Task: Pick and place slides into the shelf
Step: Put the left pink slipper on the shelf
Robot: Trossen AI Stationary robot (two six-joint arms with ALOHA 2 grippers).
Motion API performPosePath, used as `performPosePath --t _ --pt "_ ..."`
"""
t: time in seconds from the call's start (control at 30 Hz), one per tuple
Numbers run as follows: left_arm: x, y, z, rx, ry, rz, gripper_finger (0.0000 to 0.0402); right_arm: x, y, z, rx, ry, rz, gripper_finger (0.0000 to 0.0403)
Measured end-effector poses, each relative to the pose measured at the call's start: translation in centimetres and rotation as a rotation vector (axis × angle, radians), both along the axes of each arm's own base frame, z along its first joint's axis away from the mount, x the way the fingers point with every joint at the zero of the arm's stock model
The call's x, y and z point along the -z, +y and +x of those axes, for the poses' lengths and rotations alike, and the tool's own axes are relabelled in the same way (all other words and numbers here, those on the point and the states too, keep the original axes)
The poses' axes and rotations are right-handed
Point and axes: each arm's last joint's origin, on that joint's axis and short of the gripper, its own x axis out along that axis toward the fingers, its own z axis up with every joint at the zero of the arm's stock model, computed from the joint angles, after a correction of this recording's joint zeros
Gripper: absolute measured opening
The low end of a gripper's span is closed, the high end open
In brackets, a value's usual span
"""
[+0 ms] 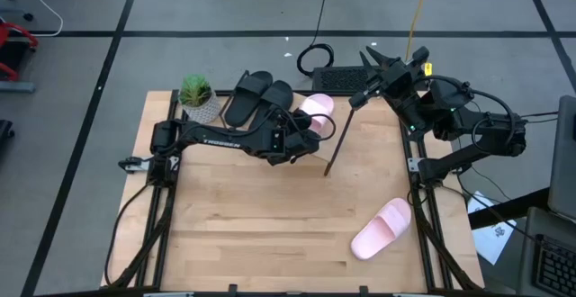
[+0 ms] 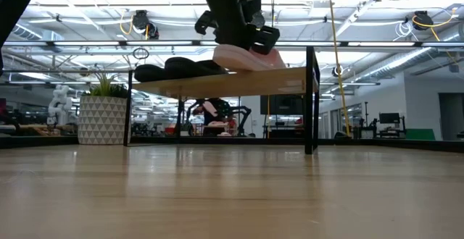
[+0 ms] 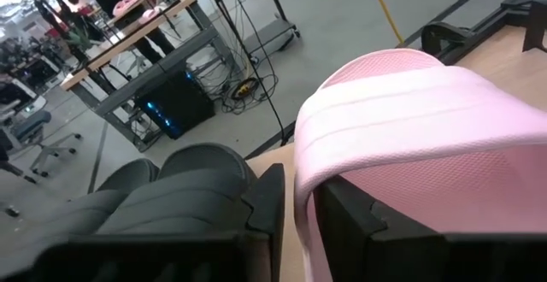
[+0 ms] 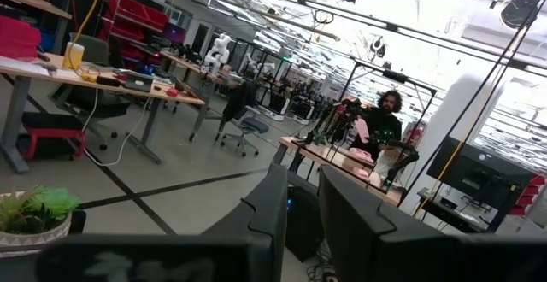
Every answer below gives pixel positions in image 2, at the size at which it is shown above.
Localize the white triangle-patterned plant pot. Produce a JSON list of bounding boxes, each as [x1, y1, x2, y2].
[[78, 94, 128, 146]]

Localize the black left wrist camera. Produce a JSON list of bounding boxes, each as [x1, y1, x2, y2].
[[240, 0, 268, 28]]

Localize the small black desk monitor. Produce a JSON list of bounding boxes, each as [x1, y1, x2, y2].
[[378, 112, 401, 125]]

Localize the wooden shelf black metal frame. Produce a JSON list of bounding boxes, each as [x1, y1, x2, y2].
[[123, 46, 320, 156]]

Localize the green grass plant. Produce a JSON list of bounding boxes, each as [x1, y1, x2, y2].
[[81, 69, 129, 99]]

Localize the white humanoid robot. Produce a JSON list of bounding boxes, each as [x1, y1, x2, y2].
[[47, 83, 74, 127]]

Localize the large black monitor screen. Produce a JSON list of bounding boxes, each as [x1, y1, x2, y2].
[[260, 94, 305, 116]]

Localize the black hanging cable loop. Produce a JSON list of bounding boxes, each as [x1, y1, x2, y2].
[[132, 46, 150, 61]]

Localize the black slide sandal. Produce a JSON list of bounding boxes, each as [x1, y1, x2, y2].
[[133, 63, 171, 83], [164, 56, 230, 81]]

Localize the silver ceiling air duct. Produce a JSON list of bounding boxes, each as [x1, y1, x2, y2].
[[357, 23, 464, 84]]

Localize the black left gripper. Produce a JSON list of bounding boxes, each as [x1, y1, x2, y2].
[[194, 0, 281, 56]]

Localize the black metal rig frame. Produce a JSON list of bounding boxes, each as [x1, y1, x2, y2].
[[0, 0, 45, 77]]

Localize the long ceiling light bar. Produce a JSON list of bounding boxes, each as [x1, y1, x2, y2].
[[0, 39, 464, 49]]

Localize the green board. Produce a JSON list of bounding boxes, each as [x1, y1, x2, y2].
[[405, 127, 436, 141]]

